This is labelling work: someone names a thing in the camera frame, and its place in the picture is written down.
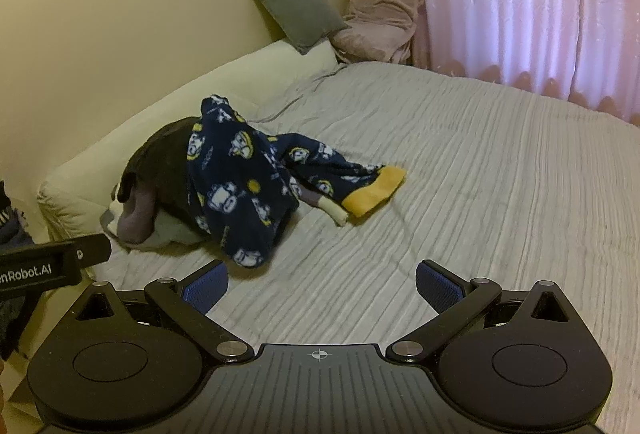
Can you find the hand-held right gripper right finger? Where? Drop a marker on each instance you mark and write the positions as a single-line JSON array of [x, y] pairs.
[[437, 288]]

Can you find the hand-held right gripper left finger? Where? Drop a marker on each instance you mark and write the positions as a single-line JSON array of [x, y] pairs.
[[207, 288]]

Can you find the navy printed pajama pants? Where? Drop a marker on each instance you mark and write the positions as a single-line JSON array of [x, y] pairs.
[[235, 174]]

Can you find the light grey garment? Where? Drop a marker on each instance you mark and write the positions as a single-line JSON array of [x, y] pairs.
[[172, 234]]

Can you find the grey striped bedspread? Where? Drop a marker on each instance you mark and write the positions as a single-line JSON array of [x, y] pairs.
[[450, 163]]

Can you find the dark brown garment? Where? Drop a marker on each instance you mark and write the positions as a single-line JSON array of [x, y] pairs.
[[160, 158]]

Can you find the long white pillow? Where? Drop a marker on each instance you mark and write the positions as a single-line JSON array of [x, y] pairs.
[[200, 83]]

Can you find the pink crumpled blanket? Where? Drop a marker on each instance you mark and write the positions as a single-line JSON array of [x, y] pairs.
[[380, 21]]

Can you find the grey square cushion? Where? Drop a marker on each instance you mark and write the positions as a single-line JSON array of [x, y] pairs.
[[300, 8]]

